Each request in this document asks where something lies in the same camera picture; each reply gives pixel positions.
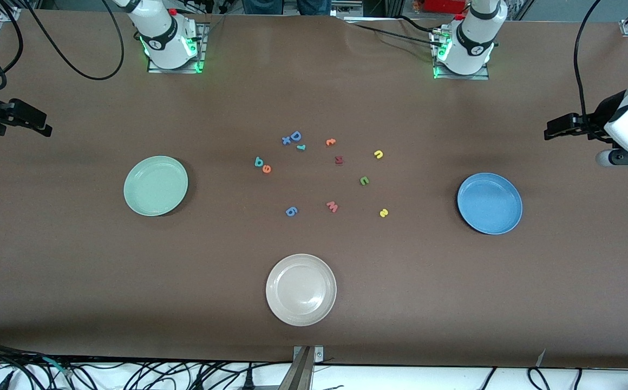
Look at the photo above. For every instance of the pink letter w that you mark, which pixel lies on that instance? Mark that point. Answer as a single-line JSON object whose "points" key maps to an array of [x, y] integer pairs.
{"points": [[332, 208]]}

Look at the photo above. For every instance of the person in blue jeans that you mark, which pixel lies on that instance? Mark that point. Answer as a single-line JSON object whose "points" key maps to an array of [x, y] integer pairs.
{"points": [[260, 6]]}

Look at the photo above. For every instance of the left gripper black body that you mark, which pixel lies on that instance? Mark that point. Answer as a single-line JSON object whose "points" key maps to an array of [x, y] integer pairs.
{"points": [[599, 120]]}

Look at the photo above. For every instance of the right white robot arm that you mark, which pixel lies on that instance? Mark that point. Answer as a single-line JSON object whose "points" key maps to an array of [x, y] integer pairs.
{"points": [[162, 32]]}

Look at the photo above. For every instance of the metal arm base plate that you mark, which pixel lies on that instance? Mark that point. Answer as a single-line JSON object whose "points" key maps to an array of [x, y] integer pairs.
{"points": [[476, 77], [202, 54]]}

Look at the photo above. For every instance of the blue letter g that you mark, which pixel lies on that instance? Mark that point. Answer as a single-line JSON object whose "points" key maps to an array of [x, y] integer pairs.
{"points": [[288, 212]]}

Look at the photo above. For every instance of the black power plug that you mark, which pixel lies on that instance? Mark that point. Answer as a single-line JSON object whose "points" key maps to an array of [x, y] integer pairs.
{"points": [[248, 382]]}

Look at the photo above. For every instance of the beige plate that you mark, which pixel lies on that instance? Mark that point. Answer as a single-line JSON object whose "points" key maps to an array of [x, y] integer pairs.
{"points": [[301, 290]]}

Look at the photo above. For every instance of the red box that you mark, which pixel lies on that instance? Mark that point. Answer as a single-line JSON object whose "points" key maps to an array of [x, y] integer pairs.
{"points": [[444, 5]]}

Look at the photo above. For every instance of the blue plate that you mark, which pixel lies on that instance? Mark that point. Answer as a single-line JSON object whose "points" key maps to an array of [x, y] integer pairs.
{"points": [[490, 203]]}

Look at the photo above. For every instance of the brown table cover sheet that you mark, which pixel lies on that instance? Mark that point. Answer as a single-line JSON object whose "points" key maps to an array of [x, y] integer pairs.
{"points": [[455, 303]]}

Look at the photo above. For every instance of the light green plate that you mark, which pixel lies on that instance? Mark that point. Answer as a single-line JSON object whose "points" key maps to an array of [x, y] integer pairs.
{"points": [[156, 187]]}

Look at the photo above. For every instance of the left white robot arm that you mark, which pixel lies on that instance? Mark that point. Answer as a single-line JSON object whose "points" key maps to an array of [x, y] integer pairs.
{"points": [[473, 38]]}

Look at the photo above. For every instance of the white paper scrap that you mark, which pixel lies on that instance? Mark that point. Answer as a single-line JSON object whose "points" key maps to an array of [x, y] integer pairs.
{"points": [[540, 358]]}

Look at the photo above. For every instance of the blue letter D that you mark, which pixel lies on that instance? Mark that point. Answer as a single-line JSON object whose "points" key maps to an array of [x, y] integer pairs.
{"points": [[292, 137]]}

